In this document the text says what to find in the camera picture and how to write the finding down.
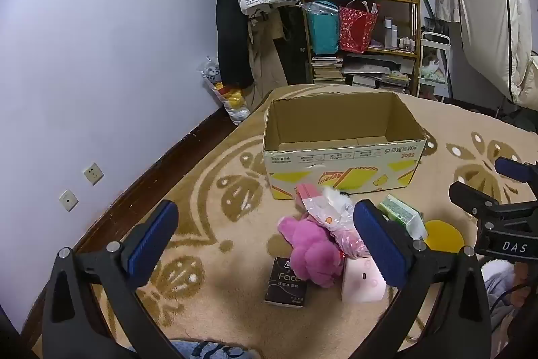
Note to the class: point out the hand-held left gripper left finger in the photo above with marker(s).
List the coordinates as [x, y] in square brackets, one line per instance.
[151, 243]

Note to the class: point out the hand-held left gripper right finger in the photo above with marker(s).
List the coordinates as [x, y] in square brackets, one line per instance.
[378, 247]

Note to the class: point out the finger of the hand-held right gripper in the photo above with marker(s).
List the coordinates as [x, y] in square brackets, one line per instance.
[515, 169]
[470, 197]

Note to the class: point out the light pink face plush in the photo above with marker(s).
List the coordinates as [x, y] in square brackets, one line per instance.
[361, 283]

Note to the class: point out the bright yellow plush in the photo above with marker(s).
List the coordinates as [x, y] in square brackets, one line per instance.
[443, 235]

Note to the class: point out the pink plush toy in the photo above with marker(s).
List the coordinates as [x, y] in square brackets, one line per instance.
[311, 249]

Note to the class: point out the pink packet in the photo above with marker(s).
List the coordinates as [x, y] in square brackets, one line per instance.
[306, 193]

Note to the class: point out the printed cardboard box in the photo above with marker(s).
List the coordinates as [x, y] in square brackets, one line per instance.
[336, 165]

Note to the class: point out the green packet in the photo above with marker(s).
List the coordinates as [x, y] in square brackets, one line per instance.
[397, 212]

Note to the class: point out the grey clothing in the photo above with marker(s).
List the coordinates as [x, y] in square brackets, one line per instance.
[496, 283]

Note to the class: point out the plastic-wrapped pink item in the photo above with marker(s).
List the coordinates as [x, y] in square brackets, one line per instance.
[336, 222]

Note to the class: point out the beige patterned rug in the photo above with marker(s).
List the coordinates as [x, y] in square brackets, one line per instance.
[441, 123]

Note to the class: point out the black tissue pack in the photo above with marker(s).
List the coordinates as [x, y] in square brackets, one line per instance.
[283, 283]

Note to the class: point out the blue printed clothing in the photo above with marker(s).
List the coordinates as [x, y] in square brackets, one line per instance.
[210, 350]

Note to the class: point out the pale green packets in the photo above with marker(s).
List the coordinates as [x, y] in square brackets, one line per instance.
[433, 73]

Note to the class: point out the white cart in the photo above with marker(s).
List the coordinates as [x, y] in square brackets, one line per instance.
[435, 41]

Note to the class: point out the messy pile of books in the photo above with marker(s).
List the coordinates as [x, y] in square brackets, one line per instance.
[378, 75]

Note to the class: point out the dark framed picture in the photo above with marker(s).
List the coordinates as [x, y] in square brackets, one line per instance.
[435, 26]

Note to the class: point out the plastic bag of toys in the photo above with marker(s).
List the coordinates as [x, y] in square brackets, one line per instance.
[229, 98]

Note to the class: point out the row of small bottles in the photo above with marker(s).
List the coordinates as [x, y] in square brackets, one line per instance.
[407, 44]

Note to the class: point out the white fabric cover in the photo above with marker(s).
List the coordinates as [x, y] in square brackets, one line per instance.
[483, 5]

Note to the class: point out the short white bottle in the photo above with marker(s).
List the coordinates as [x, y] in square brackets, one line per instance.
[394, 37]

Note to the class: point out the neat stack of books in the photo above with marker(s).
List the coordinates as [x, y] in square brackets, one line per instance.
[328, 71]

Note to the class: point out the tall white bottle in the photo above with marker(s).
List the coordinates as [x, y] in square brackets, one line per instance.
[388, 33]

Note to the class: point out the red gift bag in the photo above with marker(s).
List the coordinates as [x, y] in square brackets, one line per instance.
[355, 31]

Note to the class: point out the beige trousers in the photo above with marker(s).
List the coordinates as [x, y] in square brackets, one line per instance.
[269, 60]

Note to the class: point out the dark hanging clothes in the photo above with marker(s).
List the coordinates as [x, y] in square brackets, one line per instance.
[294, 47]

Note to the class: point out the black coat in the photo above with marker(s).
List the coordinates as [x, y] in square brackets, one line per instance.
[229, 39]

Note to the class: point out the teal bag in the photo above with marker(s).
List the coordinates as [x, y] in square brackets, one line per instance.
[323, 33]

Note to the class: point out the white wall socket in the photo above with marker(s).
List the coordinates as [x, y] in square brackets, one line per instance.
[93, 174]
[68, 200]

